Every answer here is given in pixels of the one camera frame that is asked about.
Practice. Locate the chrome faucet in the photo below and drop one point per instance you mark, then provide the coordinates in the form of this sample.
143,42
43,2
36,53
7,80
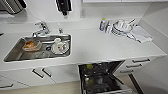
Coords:
40,28

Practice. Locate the white dishes stack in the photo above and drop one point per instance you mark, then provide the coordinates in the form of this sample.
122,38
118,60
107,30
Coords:
121,28

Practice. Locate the steel sink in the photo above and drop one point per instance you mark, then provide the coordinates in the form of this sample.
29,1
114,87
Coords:
13,55

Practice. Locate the black soap dispenser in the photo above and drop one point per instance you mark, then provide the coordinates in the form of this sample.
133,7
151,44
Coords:
63,6

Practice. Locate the orange bowl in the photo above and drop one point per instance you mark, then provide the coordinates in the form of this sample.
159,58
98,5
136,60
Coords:
31,45

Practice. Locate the white sink base cabinet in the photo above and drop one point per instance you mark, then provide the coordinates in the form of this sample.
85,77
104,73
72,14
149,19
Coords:
40,75

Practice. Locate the narrow white drawer stack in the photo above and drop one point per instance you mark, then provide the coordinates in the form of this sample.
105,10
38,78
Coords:
135,65

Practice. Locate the small blue bottle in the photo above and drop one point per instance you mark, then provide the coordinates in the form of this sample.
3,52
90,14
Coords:
103,24

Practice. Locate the stainless steel dishwasher door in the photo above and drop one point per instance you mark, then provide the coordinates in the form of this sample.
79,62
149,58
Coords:
128,87

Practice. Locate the white cup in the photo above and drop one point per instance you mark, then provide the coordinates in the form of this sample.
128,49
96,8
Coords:
60,46

